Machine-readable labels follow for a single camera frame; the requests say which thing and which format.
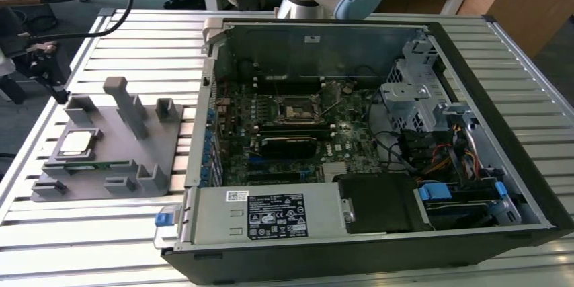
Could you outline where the silver CPU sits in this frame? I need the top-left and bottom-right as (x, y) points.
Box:
(59, 131), (98, 154)

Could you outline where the metal socket cover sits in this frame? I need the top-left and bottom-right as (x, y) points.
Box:
(315, 79), (346, 115)

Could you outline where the metal locking lever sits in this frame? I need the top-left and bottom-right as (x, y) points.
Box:
(322, 96), (350, 116)

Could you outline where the CPU socket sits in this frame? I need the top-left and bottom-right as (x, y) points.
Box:
(273, 93), (323, 126)

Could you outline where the black mesh bin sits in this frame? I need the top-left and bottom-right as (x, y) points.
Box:
(18, 4), (59, 32)

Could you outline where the grey parts rack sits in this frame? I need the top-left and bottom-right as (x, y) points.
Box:
(28, 76), (185, 203)

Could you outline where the green RAM stick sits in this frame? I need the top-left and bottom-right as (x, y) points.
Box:
(61, 161), (135, 171)

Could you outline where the blue case latch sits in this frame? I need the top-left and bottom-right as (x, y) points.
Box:
(154, 211), (175, 227)

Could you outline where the black RAM slot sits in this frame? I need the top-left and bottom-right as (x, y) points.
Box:
(253, 81), (328, 87)
(258, 127), (336, 132)
(258, 124), (336, 129)
(253, 84), (328, 90)
(253, 79), (328, 84)
(253, 75), (328, 81)

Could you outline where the silver power supply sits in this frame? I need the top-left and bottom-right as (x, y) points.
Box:
(174, 181), (357, 253)

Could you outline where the small graphics card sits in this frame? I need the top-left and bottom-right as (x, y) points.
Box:
(258, 135), (319, 161)

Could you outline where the black expansion slot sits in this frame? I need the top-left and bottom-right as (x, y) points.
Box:
(247, 172), (302, 182)

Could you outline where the silver chipset heatsink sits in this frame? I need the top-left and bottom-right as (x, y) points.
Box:
(322, 161), (350, 181)

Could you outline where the green motherboard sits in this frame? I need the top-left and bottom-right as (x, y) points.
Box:
(210, 77), (408, 188)

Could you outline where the silver drive cage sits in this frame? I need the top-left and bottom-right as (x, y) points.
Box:
(380, 40), (480, 133)

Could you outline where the black PC case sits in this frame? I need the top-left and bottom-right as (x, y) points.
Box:
(159, 14), (574, 287)

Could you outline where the black plastic shroud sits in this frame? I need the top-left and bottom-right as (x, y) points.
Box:
(336, 171), (433, 235)

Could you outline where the blue disk carrier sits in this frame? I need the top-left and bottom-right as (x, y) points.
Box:
(417, 181), (453, 206)

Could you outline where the brown braided cable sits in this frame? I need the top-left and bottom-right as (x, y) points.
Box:
(0, 0), (46, 8)

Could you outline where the grey case handle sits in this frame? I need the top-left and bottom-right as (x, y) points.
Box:
(201, 17), (226, 56)

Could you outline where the orange yellow wire bundle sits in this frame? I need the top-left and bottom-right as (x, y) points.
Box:
(425, 125), (480, 180)

